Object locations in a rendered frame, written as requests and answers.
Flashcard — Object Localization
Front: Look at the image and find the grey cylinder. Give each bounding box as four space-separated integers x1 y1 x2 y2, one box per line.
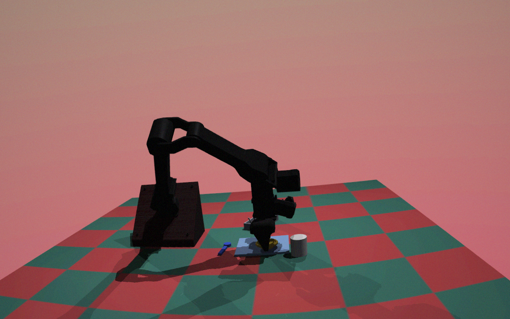
290 234 308 257

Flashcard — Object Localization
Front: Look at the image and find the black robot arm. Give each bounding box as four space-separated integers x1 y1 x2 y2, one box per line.
147 117 301 218

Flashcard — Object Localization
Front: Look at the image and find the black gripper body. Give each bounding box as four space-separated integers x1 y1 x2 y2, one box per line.
250 193 275 234

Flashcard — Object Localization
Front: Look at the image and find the grey dish rack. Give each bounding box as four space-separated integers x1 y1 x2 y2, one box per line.
243 215 278 230

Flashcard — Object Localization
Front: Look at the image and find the golden yellow round plate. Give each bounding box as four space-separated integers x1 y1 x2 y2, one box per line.
255 238 278 249

